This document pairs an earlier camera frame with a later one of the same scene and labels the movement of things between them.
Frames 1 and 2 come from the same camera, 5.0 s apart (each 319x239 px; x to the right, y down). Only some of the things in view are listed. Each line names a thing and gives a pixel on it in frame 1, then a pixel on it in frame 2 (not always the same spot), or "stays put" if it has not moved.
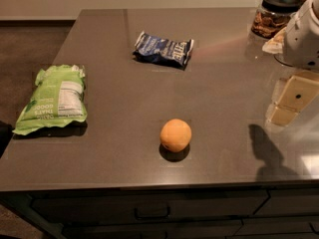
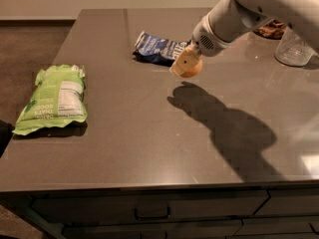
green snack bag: [57, 100] stays put
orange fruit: [175, 135] -> [193, 73]
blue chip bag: [162, 51] stays put
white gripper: [303, 40] -> [208, 40]
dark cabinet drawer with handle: [82, 207] stays put
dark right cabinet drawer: [290, 202] stays put
